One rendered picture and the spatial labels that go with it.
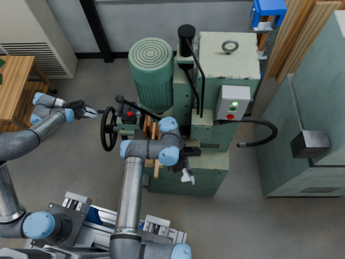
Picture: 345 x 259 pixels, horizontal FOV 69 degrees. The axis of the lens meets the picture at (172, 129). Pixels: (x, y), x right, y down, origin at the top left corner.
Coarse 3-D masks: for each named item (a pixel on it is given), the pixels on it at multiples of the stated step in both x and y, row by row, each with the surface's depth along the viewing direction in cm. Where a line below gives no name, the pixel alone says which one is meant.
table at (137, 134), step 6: (138, 102) 156; (120, 132) 151; (126, 132) 151; (132, 132) 151; (138, 132) 147; (132, 138) 146; (138, 138) 146; (144, 138) 146; (150, 138) 145; (144, 168) 140; (150, 168) 139; (162, 168) 138
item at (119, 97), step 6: (120, 96) 97; (120, 102) 98; (126, 102) 100; (138, 108) 104; (150, 114) 108; (180, 126) 121; (186, 126) 120; (180, 132) 120; (186, 132) 119; (186, 138) 123
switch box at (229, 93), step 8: (224, 88) 89; (232, 88) 89; (240, 88) 89; (248, 88) 89; (224, 96) 88; (232, 96) 88; (240, 96) 88; (248, 96) 88; (224, 104) 91; (232, 104) 91; (240, 104) 90; (216, 112) 103; (224, 112) 96; (232, 112) 96; (240, 112) 95
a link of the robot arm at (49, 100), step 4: (36, 92) 140; (36, 96) 138; (40, 96) 139; (44, 96) 141; (48, 96) 142; (36, 100) 138; (40, 100) 139; (44, 100) 139; (48, 100) 141; (52, 100) 142; (48, 104) 141; (52, 104) 142
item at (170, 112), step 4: (172, 108) 134; (164, 112) 133; (168, 112) 133; (172, 112) 133; (160, 116) 132; (164, 116) 132; (168, 116) 132; (172, 116) 132; (152, 120) 136; (156, 120) 136
